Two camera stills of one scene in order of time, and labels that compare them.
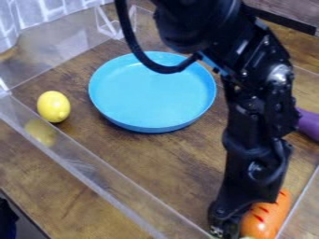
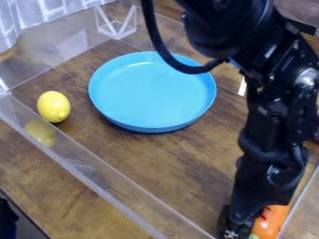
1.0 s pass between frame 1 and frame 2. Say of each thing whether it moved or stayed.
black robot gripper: moved
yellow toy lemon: stayed
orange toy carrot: stayed
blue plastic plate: stayed
